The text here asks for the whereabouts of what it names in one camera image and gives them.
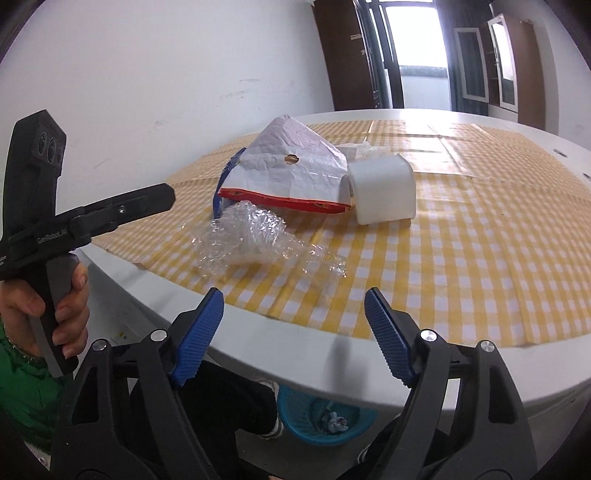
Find clear bubble wrap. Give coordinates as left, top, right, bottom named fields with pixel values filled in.
left=191, top=200, right=348, bottom=278

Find dark curtain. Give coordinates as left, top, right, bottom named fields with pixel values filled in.
left=433, top=0, right=462, bottom=112

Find crumpled paper scraps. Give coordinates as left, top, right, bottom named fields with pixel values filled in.
left=321, top=408, right=349, bottom=435

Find blue plastic basket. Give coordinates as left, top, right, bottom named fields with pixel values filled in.
left=276, top=385, right=379, bottom=448

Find person's left forearm green sleeve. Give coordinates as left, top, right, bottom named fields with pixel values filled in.
left=0, top=323, right=77, bottom=457

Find person's left hand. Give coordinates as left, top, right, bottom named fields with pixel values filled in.
left=0, top=263, right=91, bottom=359

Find glass balcony door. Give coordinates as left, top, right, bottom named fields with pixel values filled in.
left=365, top=0, right=451, bottom=112

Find white plastic bag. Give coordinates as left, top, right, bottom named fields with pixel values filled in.
left=217, top=115, right=352, bottom=215

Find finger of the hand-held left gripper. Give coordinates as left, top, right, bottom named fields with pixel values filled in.
left=74, top=183, right=177, bottom=241

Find white table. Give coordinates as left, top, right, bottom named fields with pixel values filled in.
left=85, top=108, right=591, bottom=430

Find yellow checkered tablecloth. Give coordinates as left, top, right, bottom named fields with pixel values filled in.
left=90, top=110, right=591, bottom=349

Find dark brown wardrobe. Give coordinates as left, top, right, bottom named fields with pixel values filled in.
left=313, top=0, right=370, bottom=112

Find brown cabinet with glass doors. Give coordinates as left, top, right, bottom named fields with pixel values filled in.
left=452, top=13, right=548, bottom=130

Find blue plastic bag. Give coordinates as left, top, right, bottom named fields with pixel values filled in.
left=212, top=148, right=247, bottom=220

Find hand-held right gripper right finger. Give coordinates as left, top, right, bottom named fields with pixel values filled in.
left=360, top=286, right=541, bottom=480

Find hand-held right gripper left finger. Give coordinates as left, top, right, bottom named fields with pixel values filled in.
left=50, top=287, right=241, bottom=480

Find white folded cloth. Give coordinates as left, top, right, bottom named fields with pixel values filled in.
left=345, top=154, right=415, bottom=226

